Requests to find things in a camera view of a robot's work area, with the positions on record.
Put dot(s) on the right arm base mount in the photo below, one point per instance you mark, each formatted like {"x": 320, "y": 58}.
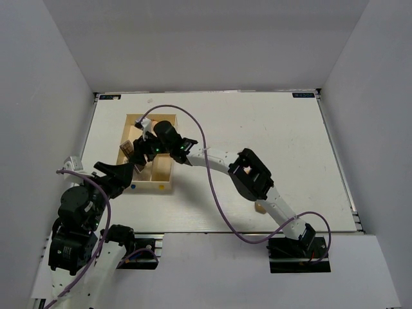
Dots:
{"x": 284, "y": 259}

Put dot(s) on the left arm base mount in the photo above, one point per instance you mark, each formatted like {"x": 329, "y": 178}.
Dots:
{"x": 143, "y": 251}

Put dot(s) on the wooden compartment box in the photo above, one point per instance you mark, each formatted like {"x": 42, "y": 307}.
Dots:
{"x": 156, "y": 177}

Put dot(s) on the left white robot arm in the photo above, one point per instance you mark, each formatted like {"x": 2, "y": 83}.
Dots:
{"x": 85, "y": 248}

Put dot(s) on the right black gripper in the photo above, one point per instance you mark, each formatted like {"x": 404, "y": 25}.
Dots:
{"x": 141, "y": 148}

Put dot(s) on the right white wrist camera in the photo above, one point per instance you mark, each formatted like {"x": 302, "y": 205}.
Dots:
{"x": 145, "y": 125}

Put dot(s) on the nude tan eyeshadow palette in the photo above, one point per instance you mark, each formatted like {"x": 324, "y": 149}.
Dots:
{"x": 128, "y": 151}

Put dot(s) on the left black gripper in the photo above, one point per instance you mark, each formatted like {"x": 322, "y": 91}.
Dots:
{"x": 118, "y": 176}

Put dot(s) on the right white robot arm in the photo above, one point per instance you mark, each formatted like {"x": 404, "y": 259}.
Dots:
{"x": 250, "y": 176}

